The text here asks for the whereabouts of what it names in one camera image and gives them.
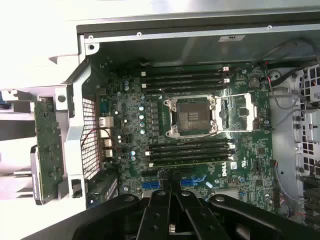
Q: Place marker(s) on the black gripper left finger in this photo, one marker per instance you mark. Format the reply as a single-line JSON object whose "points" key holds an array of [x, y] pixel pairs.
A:
{"points": [[155, 215]]}

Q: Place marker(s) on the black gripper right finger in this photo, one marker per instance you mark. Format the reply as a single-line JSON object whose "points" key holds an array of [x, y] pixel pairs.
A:
{"points": [[197, 217]]}

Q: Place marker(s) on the blue expansion slot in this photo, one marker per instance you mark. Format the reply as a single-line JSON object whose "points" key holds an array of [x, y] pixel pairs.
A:
{"points": [[151, 186]]}

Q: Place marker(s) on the green motherboard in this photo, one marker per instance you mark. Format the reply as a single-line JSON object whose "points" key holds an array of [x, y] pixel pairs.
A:
{"points": [[250, 155]]}

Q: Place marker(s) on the thin metal locking lever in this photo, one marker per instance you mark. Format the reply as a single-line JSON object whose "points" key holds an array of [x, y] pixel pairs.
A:
{"points": [[235, 130], [232, 96]]}

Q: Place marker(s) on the CPU socket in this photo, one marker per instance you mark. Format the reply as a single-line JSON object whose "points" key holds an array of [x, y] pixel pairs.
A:
{"points": [[192, 116]]}

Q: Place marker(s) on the metal disk bay cage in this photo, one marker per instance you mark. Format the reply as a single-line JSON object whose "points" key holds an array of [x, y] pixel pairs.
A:
{"points": [[310, 150]]}

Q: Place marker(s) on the coin cell battery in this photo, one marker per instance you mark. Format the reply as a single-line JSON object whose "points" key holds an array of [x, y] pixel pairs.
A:
{"points": [[254, 82]]}

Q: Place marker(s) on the open black PC case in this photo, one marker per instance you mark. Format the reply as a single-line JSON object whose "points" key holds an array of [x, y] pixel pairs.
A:
{"points": [[150, 52]]}

